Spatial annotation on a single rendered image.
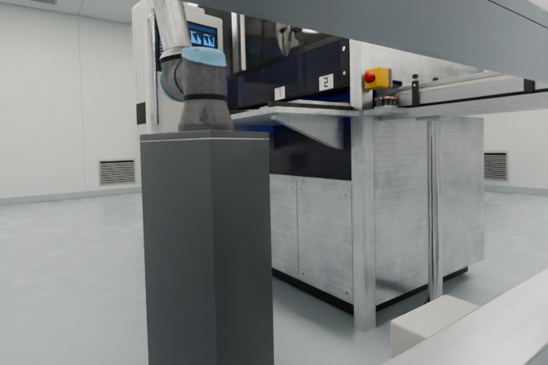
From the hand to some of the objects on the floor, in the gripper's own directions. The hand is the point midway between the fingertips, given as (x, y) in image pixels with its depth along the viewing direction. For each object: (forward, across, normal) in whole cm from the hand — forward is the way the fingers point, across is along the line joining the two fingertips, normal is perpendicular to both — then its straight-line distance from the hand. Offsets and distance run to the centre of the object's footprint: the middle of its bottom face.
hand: (284, 52), depth 130 cm
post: (+110, -10, -31) cm, 114 cm away
